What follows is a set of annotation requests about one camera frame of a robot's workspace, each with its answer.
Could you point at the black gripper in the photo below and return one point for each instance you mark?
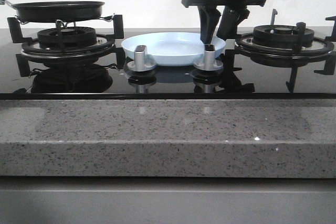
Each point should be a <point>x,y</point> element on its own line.
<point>209,16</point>

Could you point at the black frying pan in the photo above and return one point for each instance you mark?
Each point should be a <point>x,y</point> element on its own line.
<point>49,12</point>

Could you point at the light blue plate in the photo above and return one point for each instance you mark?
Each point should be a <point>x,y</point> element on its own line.
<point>171,48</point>

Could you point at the right silver stove knob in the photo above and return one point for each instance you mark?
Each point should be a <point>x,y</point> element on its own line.
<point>208,62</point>

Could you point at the silver stove knob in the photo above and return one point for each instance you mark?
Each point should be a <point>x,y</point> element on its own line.
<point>142,62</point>
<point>208,62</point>

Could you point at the right black gas burner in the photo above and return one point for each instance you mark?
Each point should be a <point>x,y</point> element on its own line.
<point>282,46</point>

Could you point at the black gas burner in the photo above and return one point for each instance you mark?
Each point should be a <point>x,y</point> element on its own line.
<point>282,46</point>
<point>64,46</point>

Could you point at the black glass cooktop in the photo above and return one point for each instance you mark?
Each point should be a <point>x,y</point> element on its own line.
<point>109,78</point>

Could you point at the left silver stove knob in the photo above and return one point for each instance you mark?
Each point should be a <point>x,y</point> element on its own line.
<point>142,62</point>

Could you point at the left black gas burner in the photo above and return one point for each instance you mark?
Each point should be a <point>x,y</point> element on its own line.
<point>64,46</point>

